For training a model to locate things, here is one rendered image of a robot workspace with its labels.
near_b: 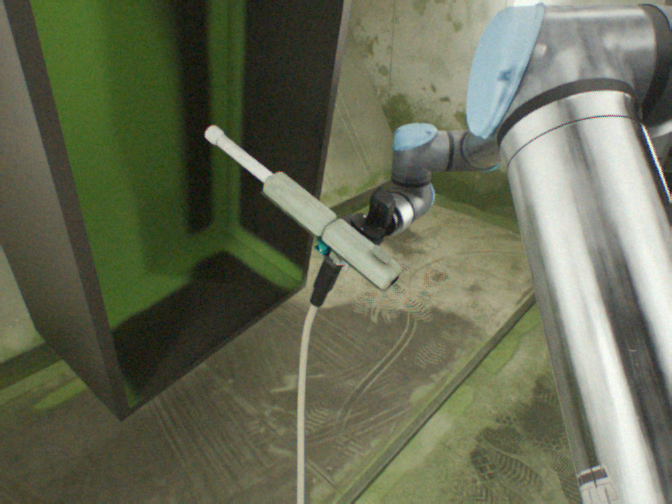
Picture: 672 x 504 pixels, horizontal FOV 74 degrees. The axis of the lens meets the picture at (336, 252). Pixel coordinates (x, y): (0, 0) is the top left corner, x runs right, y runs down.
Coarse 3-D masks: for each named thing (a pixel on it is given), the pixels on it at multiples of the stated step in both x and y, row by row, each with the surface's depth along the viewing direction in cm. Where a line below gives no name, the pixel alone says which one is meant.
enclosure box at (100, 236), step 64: (0, 0) 45; (64, 0) 79; (128, 0) 88; (192, 0) 98; (256, 0) 100; (320, 0) 90; (0, 64) 52; (64, 64) 84; (128, 64) 94; (192, 64) 106; (256, 64) 108; (320, 64) 97; (0, 128) 61; (64, 128) 90; (128, 128) 101; (192, 128) 116; (256, 128) 118; (320, 128) 105; (0, 192) 75; (64, 192) 59; (128, 192) 110; (192, 192) 127; (256, 192) 130; (320, 192) 114; (64, 256) 68; (128, 256) 120; (192, 256) 137; (256, 256) 141; (64, 320) 86; (128, 320) 115; (192, 320) 118; (256, 320) 121; (128, 384) 101
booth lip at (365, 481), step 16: (528, 304) 194; (512, 320) 185; (496, 336) 177; (480, 352) 170; (464, 368) 163; (448, 384) 157; (432, 416) 149; (416, 432) 142; (400, 448) 137; (384, 464) 132; (368, 480) 127; (352, 496) 123
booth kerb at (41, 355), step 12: (360, 192) 262; (372, 192) 269; (336, 204) 249; (348, 204) 256; (360, 204) 265; (336, 216) 252; (36, 348) 155; (48, 348) 159; (0, 360) 149; (12, 360) 151; (24, 360) 154; (36, 360) 157; (48, 360) 160; (60, 360) 163; (0, 372) 150; (12, 372) 152; (24, 372) 155; (36, 372) 158; (0, 384) 151; (12, 384) 154
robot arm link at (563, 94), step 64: (512, 64) 37; (576, 64) 36; (640, 64) 38; (512, 128) 39; (576, 128) 35; (640, 128) 35; (512, 192) 40; (576, 192) 33; (640, 192) 32; (576, 256) 32; (640, 256) 30; (576, 320) 32; (640, 320) 29; (576, 384) 31; (640, 384) 28; (576, 448) 31; (640, 448) 27
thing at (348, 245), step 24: (216, 144) 91; (264, 168) 87; (264, 192) 87; (288, 192) 83; (312, 216) 81; (336, 240) 79; (360, 240) 80; (360, 264) 78; (384, 264) 77; (384, 288) 78
